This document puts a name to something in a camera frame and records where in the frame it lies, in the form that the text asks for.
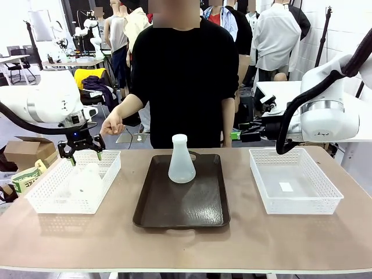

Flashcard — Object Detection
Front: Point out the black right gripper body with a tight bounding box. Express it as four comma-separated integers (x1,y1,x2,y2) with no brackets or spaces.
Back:
241,122,285,143

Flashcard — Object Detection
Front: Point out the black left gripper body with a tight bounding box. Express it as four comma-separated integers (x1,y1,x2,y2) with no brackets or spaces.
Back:
57,123,102,152

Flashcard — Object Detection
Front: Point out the translucent plastic conical flask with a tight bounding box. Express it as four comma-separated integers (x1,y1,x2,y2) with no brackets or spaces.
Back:
167,133,197,184

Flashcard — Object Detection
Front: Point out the person right forearm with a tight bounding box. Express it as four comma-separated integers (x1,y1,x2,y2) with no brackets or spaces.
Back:
115,92,151,123

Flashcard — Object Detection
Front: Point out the person left forearm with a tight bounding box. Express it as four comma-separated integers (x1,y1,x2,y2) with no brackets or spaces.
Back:
221,96,236,148

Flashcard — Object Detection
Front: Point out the person right hand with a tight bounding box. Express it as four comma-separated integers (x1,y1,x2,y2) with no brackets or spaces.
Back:
100,111,127,136

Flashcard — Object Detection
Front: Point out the grey floor plate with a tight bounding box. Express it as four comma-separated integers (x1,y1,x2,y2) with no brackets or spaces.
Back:
115,133,151,144

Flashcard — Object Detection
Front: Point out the white perforated plastic basket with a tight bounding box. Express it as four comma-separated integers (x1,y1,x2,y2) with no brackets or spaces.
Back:
248,147,345,216
24,149,122,215

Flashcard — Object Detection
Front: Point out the brown cardboard box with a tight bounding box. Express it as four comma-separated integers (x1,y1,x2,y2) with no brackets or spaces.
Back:
3,135,59,173

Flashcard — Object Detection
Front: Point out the green white printed bag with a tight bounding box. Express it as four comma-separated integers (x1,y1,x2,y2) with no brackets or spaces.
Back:
11,159,48,195

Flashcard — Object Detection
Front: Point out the dark purple garment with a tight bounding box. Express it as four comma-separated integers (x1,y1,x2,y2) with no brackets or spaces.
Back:
81,75,119,113

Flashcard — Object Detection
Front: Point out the yellow cloth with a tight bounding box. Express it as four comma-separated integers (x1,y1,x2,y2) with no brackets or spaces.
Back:
74,67,107,88

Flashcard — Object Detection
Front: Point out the person black sweater torso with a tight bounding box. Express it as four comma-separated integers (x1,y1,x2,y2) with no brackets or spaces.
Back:
128,17,240,150

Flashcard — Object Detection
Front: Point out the background wooden desk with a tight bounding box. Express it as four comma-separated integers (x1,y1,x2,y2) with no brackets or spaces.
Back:
41,56,105,69

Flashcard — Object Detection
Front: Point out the dark brown serving tray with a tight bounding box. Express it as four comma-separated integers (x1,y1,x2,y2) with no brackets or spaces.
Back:
132,149,231,235

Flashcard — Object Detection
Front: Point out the black office chair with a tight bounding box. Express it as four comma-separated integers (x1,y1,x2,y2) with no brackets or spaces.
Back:
5,45,37,85

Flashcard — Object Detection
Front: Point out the mannequin in black jacket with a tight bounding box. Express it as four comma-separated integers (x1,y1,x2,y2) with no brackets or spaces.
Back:
226,0,254,56

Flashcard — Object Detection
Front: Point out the black tripod stand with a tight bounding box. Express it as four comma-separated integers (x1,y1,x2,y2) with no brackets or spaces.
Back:
314,5,334,71
22,20,44,71

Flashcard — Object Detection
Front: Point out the mannequin in white tank top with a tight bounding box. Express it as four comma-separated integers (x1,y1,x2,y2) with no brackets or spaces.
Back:
103,0,129,98

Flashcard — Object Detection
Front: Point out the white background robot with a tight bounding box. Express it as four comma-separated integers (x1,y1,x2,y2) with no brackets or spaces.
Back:
72,9,106,58

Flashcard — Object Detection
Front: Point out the mannequin in red top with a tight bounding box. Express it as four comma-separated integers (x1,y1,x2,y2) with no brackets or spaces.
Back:
202,4,239,44

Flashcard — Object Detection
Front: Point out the white rectangular panel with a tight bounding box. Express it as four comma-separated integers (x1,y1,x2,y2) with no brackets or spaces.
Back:
28,9,53,42

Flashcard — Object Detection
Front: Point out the mannequin in cream shirt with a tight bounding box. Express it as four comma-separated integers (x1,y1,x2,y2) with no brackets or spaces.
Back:
123,0,152,60

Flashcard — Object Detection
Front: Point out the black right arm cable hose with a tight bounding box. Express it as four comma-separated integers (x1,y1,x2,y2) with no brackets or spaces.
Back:
276,36,372,155

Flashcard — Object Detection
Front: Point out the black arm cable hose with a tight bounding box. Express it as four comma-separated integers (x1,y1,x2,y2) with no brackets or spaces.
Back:
276,36,372,155
0,101,97,137

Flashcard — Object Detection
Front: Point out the black metal frame chair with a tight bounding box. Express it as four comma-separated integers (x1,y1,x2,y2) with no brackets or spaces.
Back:
74,68,117,116

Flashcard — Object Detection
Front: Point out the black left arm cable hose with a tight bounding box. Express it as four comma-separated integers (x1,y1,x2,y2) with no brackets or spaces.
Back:
0,101,97,137

